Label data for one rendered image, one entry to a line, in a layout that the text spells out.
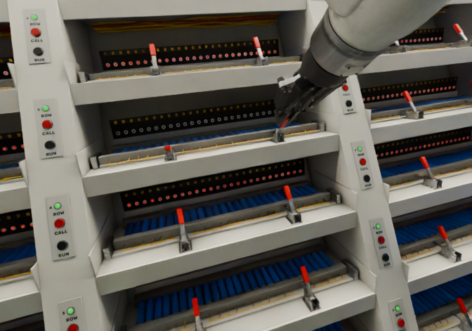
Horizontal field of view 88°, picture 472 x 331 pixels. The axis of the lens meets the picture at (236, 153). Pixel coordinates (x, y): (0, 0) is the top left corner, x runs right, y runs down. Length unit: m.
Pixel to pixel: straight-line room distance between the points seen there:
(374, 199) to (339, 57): 0.46
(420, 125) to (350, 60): 0.54
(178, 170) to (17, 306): 0.38
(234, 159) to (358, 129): 0.34
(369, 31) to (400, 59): 0.58
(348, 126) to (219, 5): 0.46
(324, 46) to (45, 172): 0.55
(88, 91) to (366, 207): 0.71
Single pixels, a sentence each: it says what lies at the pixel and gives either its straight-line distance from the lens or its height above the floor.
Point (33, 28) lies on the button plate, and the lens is 0.72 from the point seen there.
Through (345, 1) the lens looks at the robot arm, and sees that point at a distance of 0.32.
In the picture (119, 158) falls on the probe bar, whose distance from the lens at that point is 0.63.
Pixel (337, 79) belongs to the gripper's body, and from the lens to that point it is 0.40.
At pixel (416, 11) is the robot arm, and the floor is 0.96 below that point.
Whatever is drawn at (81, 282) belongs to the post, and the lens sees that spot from 0.62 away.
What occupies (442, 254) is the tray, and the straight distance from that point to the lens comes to 0.95.
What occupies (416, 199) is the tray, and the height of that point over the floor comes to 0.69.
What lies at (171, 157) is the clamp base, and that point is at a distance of 0.59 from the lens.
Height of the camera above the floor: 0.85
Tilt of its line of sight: 5 degrees up
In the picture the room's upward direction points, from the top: 11 degrees counter-clockwise
